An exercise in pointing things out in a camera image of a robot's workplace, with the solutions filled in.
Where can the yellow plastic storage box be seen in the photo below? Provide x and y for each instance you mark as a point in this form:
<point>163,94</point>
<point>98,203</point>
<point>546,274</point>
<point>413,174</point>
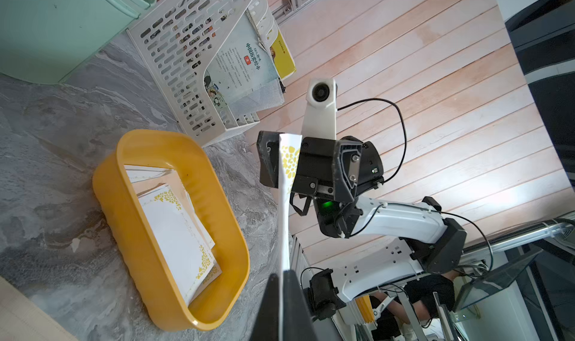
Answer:
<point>140,250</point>

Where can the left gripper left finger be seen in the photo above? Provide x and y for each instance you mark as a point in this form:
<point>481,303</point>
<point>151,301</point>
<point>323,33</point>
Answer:
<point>266,327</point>

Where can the yellow book in organizer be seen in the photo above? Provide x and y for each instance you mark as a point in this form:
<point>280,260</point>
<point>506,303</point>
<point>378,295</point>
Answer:
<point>282,58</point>

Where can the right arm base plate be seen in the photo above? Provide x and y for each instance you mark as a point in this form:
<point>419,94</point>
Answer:
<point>322,296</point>

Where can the green pen holder cup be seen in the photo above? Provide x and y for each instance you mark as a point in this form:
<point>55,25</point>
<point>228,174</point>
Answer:
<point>44,41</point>

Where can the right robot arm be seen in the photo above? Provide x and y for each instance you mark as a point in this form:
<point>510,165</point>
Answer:
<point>424,240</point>

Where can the illustrated magazine in organizer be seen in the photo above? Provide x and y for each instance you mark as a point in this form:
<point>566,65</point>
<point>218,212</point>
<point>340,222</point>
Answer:
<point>242,77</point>

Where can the stack of stationery paper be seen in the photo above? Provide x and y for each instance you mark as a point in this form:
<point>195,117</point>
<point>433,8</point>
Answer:
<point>184,241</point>

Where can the white plastic file organizer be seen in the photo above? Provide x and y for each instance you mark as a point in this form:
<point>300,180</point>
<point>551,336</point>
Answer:
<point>179,39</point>

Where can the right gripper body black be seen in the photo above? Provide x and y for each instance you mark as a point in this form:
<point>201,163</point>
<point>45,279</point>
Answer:
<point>337,170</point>

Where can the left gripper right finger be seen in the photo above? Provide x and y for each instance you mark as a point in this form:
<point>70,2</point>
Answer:
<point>296,321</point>

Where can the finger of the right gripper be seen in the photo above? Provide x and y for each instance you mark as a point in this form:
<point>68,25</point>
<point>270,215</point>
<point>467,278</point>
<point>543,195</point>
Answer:
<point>268,153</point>

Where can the white paper yellow pattern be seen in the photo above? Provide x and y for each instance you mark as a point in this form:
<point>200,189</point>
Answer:
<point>289,149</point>

